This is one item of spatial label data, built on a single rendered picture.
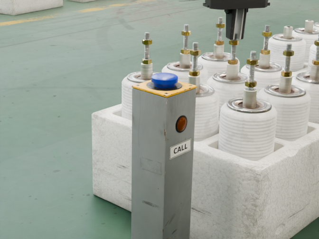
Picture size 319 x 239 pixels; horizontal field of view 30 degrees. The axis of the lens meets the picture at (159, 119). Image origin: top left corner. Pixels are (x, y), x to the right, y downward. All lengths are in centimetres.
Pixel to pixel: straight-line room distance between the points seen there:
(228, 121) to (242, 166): 8
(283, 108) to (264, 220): 21
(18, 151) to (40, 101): 39
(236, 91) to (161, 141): 30
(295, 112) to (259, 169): 17
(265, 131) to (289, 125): 10
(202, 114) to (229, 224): 20
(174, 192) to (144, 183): 5
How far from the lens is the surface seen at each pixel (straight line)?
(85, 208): 120
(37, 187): 129
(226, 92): 114
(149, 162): 91
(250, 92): 100
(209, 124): 107
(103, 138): 117
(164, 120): 86
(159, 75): 89
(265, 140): 100
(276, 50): 154
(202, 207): 105
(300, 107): 109
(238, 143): 100
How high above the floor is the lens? 57
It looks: 20 degrees down
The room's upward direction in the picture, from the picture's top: 1 degrees clockwise
